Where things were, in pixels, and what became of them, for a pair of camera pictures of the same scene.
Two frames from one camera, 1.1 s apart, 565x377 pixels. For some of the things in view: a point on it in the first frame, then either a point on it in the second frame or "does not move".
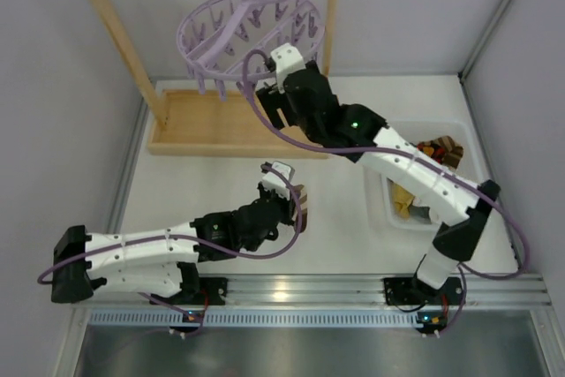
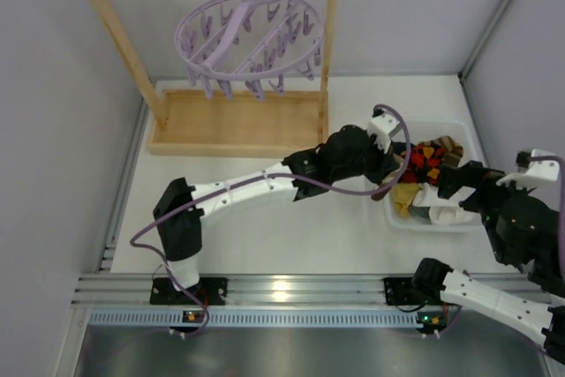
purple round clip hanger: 229,37 does not move
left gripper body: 274,197 to 384,164
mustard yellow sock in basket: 401,200 does not move
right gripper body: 271,103 to 478,184
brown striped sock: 453,154 does not move
